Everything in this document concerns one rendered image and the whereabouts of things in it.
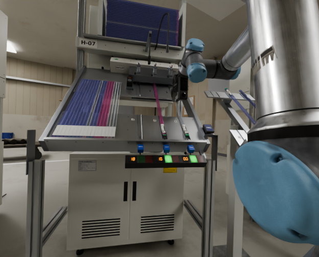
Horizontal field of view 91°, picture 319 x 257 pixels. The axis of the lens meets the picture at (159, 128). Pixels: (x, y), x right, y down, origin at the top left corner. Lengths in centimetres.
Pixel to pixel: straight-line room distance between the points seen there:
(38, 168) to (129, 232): 67
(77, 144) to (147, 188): 54
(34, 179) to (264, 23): 81
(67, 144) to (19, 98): 710
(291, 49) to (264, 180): 17
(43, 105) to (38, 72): 126
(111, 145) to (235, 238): 89
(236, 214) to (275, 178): 91
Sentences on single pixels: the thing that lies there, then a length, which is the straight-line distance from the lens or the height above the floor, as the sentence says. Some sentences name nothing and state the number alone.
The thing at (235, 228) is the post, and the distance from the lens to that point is 115.
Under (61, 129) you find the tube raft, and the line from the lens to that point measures 76.
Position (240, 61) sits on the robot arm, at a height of 103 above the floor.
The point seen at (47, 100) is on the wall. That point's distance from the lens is 767.
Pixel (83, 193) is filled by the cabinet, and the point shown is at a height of 39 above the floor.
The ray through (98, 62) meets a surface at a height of 128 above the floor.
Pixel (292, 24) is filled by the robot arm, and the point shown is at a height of 92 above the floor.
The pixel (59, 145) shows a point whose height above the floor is 70.
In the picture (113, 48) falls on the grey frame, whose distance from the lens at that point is 128.
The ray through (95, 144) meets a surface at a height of 71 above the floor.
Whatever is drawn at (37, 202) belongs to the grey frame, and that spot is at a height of 48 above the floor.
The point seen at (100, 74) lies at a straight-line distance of 119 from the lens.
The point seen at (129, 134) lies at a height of 75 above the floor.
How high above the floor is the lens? 78
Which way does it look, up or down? level
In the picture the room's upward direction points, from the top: 2 degrees clockwise
